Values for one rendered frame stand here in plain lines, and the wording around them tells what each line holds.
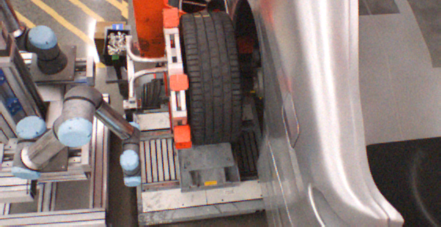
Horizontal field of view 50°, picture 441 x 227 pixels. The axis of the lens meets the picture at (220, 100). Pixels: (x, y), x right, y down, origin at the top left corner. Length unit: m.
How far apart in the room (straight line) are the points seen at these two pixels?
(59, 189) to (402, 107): 1.91
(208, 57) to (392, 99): 0.91
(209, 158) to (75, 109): 1.30
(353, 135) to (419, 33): 1.30
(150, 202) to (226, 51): 1.19
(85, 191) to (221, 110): 1.09
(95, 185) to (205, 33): 1.17
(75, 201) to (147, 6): 1.17
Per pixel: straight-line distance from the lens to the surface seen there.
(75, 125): 1.72
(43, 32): 2.43
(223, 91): 2.10
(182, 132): 2.21
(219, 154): 2.90
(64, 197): 2.89
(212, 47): 2.12
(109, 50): 2.91
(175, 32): 2.24
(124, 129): 2.03
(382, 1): 2.69
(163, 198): 2.95
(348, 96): 1.42
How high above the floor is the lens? 2.84
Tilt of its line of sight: 58 degrees down
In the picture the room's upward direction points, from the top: 6 degrees clockwise
